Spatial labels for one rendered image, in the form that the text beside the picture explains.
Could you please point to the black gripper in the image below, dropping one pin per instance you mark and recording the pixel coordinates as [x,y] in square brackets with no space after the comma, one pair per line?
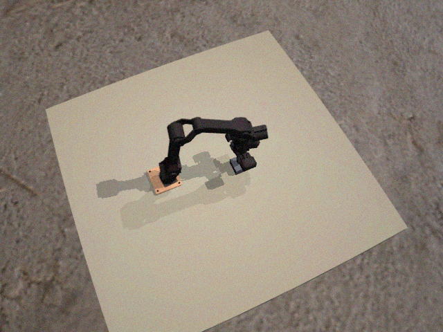
[245,160]

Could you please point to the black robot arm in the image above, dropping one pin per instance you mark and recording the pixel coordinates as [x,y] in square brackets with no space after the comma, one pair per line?
[240,130]

